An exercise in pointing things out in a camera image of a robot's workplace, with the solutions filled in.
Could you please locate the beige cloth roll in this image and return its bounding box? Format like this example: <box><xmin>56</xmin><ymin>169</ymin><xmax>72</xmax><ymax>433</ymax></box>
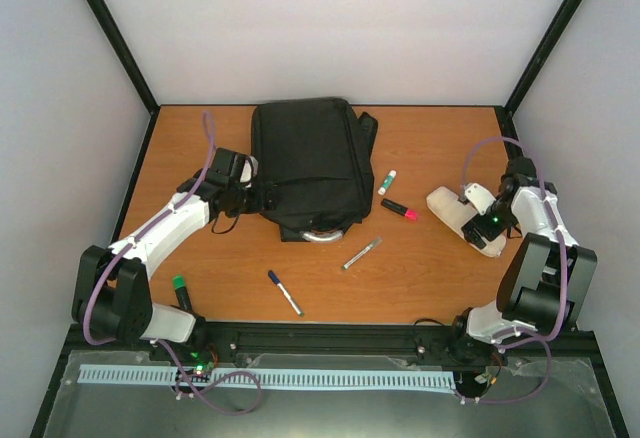
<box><xmin>426</xmin><ymin>187</ymin><xmax>506</xmax><ymax>258</ymax></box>

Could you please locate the black student backpack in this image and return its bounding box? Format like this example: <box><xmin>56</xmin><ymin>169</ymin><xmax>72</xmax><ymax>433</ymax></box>
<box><xmin>251</xmin><ymin>97</ymin><xmax>378</xmax><ymax>242</ymax></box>

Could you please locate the white glue stick green cap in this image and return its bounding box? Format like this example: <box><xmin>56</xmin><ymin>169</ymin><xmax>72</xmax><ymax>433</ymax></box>
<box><xmin>377</xmin><ymin>169</ymin><xmax>397</xmax><ymax>196</ymax></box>

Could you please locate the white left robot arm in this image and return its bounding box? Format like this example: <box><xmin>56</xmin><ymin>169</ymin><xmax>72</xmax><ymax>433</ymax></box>
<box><xmin>72</xmin><ymin>148</ymin><xmax>267</xmax><ymax>361</ymax></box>

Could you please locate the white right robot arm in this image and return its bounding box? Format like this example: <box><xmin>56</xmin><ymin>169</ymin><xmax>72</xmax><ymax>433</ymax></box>
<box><xmin>461</xmin><ymin>157</ymin><xmax>597</xmax><ymax>348</ymax></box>

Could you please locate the blue capped pen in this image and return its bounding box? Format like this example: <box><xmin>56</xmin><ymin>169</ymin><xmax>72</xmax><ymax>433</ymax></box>
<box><xmin>267</xmin><ymin>270</ymin><xmax>304</xmax><ymax>317</ymax></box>

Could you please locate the pink highlighter marker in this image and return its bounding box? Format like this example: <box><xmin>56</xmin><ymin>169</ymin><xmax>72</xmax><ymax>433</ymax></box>
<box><xmin>381</xmin><ymin>198</ymin><xmax>418</xmax><ymax>221</ymax></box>

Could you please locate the green capped black marker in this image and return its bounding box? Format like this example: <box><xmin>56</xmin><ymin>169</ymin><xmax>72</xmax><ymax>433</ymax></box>
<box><xmin>172</xmin><ymin>275</ymin><xmax>194</xmax><ymax>314</ymax></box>

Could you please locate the white pen green tip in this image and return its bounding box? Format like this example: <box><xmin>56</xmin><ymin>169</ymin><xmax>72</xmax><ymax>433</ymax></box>
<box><xmin>341</xmin><ymin>237</ymin><xmax>383</xmax><ymax>270</ymax></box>

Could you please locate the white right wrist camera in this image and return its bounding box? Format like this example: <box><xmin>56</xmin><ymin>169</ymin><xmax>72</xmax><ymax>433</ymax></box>
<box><xmin>463</xmin><ymin>182</ymin><xmax>496</xmax><ymax>215</ymax></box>

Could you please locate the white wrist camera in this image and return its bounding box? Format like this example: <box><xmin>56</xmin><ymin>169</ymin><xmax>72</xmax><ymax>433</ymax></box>
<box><xmin>463</xmin><ymin>182</ymin><xmax>496</xmax><ymax>215</ymax></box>
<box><xmin>240</xmin><ymin>156</ymin><xmax>258</xmax><ymax>186</ymax></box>

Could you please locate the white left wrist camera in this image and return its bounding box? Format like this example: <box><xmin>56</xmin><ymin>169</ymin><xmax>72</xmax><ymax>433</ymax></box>
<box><xmin>240</xmin><ymin>156</ymin><xmax>258</xmax><ymax>186</ymax></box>

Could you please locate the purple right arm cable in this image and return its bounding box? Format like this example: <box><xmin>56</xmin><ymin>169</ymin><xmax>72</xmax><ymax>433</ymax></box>
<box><xmin>457</xmin><ymin>136</ymin><xmax>571</xmax><ymax>405</ymax></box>

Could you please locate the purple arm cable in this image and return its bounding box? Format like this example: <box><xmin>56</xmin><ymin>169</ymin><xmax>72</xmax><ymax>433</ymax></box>
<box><xmin>82</xmin><ymin>110</ymin><xmax>264</xmax><ymax>415</ymax></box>
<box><xmin>457</xmin><ymin>136</ymin><xmax>571</xmax><ymax>405</ymax></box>

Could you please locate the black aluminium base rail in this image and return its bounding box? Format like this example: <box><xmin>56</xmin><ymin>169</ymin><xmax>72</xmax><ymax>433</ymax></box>
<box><xmin>60</xmin><ymin>322</ymin><xmax>603</xmax><ymax>369</ymax></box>

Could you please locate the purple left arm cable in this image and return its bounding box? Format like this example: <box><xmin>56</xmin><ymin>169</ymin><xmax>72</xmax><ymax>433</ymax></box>
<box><xmin>82</xmin><ymin>110</ymin><xmax>264</xmax><ymax>415</ymax></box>

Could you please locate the light blue cable duct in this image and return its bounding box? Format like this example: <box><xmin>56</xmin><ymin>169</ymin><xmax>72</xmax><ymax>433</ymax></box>
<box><xmin>77</xmin><ymin>364</ymin><xmax>455</xmax><ymax>393</ymax></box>

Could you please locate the black frame post right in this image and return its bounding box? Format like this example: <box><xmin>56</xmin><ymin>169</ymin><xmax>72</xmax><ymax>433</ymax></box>
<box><xmin>503</xmin><ymin>0</ymin><xmax>609</xmax><ymax>114</ymax></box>

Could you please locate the black frame post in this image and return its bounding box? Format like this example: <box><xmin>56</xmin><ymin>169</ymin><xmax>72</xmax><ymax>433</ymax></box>
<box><xmin>62</xmin><ymin>0</ymin><xmax>161</xmax><ymax>114</ymax></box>
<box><xmin>503</xmin><ymin>0</ymin><xmax>609</xmax><ymax>114</ymax></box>

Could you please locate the black frame post left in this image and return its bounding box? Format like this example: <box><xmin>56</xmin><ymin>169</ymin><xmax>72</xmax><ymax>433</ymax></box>
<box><xmin>62</xmin><ymin>0</ymin><xmax>161</xmax><ymax>114</ymax></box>

